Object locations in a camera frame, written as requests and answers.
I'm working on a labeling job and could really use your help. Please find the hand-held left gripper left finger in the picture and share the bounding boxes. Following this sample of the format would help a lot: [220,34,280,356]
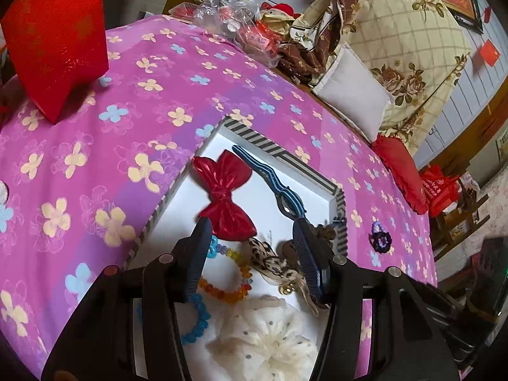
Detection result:
[42,217,215,381]

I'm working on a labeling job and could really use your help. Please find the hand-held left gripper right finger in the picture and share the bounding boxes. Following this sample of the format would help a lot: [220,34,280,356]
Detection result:
[291,218,461,381]

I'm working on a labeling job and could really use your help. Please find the leopard print bow hair clip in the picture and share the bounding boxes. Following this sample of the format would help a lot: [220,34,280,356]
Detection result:
[248,224,338,317]

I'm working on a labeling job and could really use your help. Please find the translucent colourful bead bracelet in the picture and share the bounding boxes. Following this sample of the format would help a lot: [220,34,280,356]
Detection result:
[198,235,255,304]

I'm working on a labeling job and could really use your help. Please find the blue bead bracelet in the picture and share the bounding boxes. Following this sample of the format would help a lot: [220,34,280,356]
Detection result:
[137,294,212,345]

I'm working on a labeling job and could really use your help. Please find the shiny red bow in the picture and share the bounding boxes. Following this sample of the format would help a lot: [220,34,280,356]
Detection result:
[192,150,258,242]

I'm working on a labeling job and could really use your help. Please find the blue striped hair clip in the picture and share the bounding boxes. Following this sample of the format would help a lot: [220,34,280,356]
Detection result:
[231,145,307,220]

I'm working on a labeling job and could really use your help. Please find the white polka-dot scrunchie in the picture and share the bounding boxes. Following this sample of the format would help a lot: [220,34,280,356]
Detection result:
[205,296,320,381]

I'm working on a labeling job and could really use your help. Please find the striped jewelry box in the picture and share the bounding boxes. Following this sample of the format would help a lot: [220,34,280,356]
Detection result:
[126,116,374,381]

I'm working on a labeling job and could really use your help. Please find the wooden chair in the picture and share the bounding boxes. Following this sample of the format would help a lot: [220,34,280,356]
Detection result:
[432,175,493,255]

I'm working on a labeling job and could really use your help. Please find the red shopping bag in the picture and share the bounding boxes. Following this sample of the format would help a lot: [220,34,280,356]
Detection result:
[420,164,461,218]

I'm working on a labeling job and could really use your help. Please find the red ruffled pillow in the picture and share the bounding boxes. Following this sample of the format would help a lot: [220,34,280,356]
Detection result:
[372,135,430,215]

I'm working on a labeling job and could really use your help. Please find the pink floral bedsheet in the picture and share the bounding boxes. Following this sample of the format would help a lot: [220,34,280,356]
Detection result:
[0,14,439,381]

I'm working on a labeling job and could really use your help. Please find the white pillow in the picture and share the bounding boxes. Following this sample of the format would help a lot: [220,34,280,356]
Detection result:
[311,42,395,144]

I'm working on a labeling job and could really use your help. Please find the brown patterned quilt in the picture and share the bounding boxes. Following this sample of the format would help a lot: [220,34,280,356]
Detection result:
[278,0,374,86]

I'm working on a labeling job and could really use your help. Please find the small red flag sticker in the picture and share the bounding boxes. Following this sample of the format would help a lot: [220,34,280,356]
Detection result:
[480,40,500,65]

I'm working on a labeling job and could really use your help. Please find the pile of clear plastic bags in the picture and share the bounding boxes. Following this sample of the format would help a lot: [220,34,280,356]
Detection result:
[169,0,294,68]

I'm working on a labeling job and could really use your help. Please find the cream floral quilt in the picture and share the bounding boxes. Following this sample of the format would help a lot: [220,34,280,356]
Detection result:
[343,0,473,155]

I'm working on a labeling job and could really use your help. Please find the red gift box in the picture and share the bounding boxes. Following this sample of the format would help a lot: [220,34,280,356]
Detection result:
[0,0,110,124]

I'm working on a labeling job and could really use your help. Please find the purple coil hair tie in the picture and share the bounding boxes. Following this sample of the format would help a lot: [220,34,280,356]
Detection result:
[369,221,393,252]

